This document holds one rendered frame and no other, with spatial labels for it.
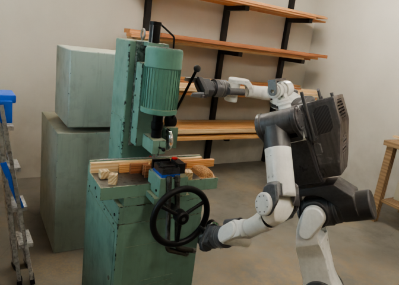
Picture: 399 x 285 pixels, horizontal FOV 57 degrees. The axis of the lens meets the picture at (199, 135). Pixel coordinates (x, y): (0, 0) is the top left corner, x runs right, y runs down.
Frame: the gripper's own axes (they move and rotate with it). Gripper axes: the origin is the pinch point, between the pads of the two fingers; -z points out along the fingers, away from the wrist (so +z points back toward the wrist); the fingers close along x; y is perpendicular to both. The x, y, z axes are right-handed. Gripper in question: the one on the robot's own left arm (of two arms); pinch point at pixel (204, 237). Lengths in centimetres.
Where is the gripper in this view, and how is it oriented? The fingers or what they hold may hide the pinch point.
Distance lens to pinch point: 165.5
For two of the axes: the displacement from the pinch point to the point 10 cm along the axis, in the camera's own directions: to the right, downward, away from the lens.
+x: 4.3, -7.7, 4.8
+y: -7.6, -5.9, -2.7
